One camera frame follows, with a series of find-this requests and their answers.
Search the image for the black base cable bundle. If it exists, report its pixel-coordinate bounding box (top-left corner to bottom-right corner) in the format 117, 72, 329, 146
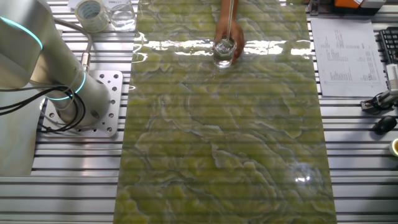
0, 86, 87, 134

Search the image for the orange box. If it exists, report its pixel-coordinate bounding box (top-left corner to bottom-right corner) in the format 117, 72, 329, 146
334, 0, 361, 9

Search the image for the silver metal bracket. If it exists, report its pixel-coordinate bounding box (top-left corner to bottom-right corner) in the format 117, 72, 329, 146
307, 0, 321, 16

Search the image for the person hand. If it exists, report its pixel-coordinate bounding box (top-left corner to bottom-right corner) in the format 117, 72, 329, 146
214, 17, 246, 62

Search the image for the printed table paper sheet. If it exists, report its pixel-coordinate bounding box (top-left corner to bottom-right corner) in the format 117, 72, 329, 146
310, 17, 388, 98

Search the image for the white box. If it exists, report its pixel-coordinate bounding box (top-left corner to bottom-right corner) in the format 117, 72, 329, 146
360, 0, 386, 9

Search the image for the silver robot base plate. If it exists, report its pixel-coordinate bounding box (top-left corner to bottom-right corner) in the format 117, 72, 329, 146
40, 70, 124, 138

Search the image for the small water-filled glass beaker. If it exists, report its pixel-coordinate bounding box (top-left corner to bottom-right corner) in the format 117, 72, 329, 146
212, 37, 238, 68

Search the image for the black computer mouse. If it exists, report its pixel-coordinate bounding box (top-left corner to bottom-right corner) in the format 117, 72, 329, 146
372, 115, 398, 136

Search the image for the clear glass stirring rod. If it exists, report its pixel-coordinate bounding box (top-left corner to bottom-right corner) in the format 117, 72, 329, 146
226, 0, 234, 43

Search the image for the large clear glass beaker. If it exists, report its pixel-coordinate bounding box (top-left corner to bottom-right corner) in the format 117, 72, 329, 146
108, 0, 137, 32

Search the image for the clear packing tape roll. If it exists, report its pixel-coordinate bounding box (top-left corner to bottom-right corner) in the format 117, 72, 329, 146
74, 0, 110, 34

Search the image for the person bare forearm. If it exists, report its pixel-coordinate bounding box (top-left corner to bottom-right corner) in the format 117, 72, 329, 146
220, 0, 239, 21

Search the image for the thin aluminium pole with clamp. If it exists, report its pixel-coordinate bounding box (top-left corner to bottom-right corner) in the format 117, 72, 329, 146
360, 88, 398, 113

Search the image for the black computer keyboard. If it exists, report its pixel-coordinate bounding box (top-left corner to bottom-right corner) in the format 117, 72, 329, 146
378, 26, 398, 65

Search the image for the green marble pattern mat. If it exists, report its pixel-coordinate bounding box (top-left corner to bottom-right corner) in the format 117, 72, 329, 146
113, 0, 338, 224

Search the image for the grey cable with metal connector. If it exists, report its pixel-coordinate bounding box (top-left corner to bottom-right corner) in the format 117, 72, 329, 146
55, 19, 93, 73

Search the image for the silver ribbed camera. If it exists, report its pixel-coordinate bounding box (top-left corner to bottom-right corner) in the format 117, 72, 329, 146
385, 63, 398, 91

